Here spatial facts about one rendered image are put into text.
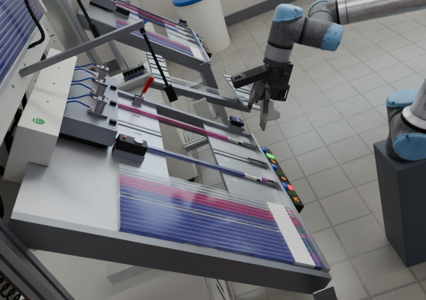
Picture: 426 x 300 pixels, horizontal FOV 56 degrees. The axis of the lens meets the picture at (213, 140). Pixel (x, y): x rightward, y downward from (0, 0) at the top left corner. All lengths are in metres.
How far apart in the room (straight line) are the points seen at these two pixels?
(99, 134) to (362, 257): 1.34
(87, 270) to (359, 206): 1.32
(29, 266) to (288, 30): 0.84
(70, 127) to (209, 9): 3.19
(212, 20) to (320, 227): 2.60
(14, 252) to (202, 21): 3.53
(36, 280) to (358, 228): 1.57
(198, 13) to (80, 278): 3.04
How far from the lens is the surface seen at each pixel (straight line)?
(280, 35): 1.16
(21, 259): 0.79
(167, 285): 1.31
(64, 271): 1.59
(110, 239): 0.80
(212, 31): 4.15
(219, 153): 1.29
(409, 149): 1.34
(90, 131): 1.03
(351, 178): 2.31
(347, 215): 2.13
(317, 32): 1.16
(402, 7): 1.28
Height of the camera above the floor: 1.59
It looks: 33 degrees down
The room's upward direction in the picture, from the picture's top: 23 degrees counter-clockwise
